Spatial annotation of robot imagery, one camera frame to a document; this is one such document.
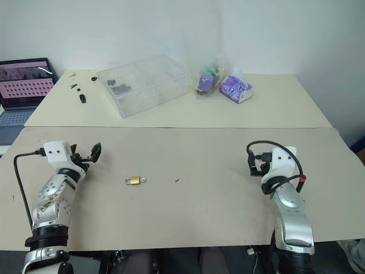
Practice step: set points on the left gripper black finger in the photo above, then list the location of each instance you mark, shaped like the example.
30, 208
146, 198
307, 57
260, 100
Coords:
73, 148
96, 151

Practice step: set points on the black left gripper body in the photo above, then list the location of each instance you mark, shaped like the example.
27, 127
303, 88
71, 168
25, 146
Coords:
81, 160

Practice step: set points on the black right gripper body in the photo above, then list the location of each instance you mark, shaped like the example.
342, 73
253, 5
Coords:
262, 167

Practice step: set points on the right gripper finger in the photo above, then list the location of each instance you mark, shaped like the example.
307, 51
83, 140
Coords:
252, 165
260, 156

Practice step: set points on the small brass padlock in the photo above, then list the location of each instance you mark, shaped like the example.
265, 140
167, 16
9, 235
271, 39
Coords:
135, 180

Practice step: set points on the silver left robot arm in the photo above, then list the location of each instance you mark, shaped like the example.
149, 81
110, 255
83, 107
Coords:
54, 188

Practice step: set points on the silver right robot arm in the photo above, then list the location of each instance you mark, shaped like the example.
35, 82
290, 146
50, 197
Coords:
291, 205

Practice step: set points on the small black block part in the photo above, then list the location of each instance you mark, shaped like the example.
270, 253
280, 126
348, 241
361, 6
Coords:
82, 98

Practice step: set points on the pointed black part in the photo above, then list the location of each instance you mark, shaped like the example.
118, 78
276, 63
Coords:
74, 85

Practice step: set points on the black parts inside drawer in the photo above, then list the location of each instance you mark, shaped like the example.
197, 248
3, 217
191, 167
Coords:
121, 89

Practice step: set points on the purple tissue pack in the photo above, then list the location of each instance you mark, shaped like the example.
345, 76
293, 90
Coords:
235, 88

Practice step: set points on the small round black part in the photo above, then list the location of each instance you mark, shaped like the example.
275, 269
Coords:
93, 78

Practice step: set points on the small metal screws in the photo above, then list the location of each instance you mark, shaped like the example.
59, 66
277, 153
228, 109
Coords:
73, 75

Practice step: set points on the clear plastic drawer box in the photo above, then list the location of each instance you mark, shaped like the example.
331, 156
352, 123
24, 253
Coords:
142, 85

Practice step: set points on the open laptop with pink screen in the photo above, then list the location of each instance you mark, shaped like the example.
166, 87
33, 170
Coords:
22, 82

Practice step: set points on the clear bag of colourful toys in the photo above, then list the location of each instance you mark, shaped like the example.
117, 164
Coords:
208, 80

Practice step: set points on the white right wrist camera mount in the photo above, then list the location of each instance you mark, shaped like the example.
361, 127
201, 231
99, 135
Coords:
280, 164

